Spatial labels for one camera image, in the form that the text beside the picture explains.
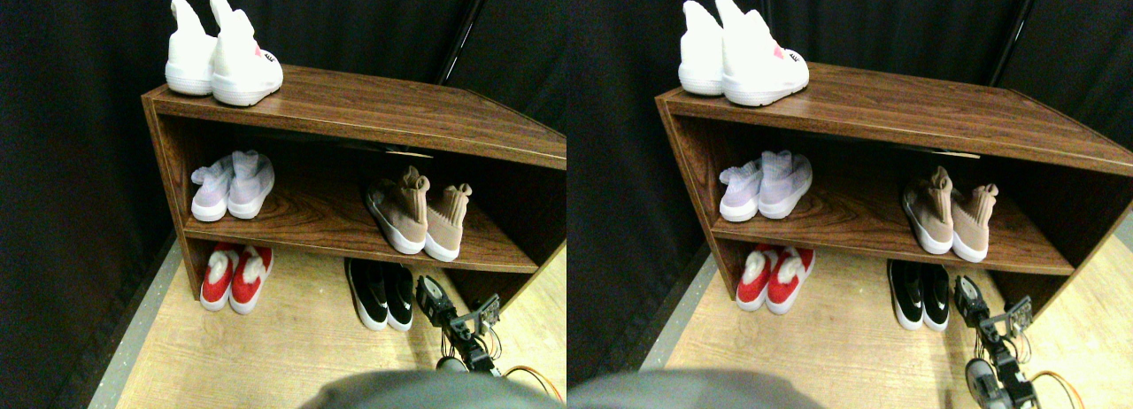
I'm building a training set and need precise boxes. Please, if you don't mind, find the black shoe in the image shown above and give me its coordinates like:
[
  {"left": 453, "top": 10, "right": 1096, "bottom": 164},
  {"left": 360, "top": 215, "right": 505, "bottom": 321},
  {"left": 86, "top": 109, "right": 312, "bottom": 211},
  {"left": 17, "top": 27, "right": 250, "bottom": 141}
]
[
  {"left": 382, "top": 262, "right": 415, "bottom": 331},
  {"left": 344, "top": 258, "right": 390, "bottom": 331},
  {"left": 888, "top": 259, "right": 927, "bottom": 330},
  {"left": 921, "top": 263, "right": 952, "bottom": 331}
]

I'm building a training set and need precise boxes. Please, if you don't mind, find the beige shoe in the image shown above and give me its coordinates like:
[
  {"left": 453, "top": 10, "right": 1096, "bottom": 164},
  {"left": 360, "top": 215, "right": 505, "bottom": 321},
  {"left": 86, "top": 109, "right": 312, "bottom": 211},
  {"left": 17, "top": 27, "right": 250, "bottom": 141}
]
[
  {"left": 952, "top": 183, "right": 999, "bottom": 263},
  {"left": 424, "top": 183, "right": 473, "bottom": 262},
  {"left": 366, "top": 166, "right": 431, "bottom": 255},
  {"left": 902, "top": 166, "right": 955, "bottom": 255}
]

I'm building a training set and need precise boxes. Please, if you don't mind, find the brown shoe rack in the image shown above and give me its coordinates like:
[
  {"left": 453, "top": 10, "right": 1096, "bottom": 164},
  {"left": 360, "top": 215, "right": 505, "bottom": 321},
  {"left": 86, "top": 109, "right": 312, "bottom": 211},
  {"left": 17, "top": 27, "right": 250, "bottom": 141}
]
[
  {"left": 655, "top": 62, "right": 1133, "bottom": 320},
  {"left": 142, "top": 64, "right": 567, "bottom": 317}
]

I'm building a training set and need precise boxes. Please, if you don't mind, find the lilac shoe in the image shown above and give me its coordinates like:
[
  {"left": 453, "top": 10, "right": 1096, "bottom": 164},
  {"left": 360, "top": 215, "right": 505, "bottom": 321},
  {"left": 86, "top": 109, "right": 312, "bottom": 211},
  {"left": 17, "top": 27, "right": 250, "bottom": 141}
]
[
  {"left": 227, "top": 150, "right": 275, "bottom": 220},
  {"left": 758, "top": 150, "right": 813, "bottom": 220},
  {"left": 191, "top": 157, "right": 235, "bottom": 222},
  {"left": 719, "top": 159, "right": 764, "bottom": 222}
]

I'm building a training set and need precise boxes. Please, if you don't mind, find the curtain stand pole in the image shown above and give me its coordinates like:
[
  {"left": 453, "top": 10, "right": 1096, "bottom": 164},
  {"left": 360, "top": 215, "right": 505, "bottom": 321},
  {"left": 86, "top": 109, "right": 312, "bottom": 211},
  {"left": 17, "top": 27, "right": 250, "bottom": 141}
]
[
  {"left": 989, "top": 0, "right": 1041, "bottom": 87},
  {"left": 434, "top": 0, "right": 492, "bottom": 84}
]

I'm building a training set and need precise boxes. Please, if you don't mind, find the white shoe with red mark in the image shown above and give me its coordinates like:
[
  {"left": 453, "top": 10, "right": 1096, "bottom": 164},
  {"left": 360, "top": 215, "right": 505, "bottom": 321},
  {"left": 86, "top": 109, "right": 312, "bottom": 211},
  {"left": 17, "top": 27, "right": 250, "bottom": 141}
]
[
  {"left": 715, "top": 0, "right": 810, "bottom": 107},
  {"left": 209, "top": 0, "right": 284, "bottom": 107}
]

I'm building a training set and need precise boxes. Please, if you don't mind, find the black bracket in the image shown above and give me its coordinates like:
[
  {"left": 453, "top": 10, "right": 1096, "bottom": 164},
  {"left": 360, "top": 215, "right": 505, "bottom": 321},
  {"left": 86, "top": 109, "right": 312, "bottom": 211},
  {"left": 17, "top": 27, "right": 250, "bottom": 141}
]
[
  {"left": 451, "top": 294, "right": 502, "bottom": 337},
  {"left": 987, "top": 296, "right": 1035, "bottom": 339}
]

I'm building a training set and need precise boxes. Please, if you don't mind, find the orange wire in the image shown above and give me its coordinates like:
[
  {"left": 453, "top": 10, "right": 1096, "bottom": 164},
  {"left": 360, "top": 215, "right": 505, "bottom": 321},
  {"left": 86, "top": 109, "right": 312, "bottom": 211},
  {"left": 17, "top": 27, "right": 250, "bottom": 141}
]
[
  {"left": 1031, "top": 370, "right": 1085, "bottom": 409},
  {"left": 505, "top": 365, "right": 564, "bottom": 401}
]

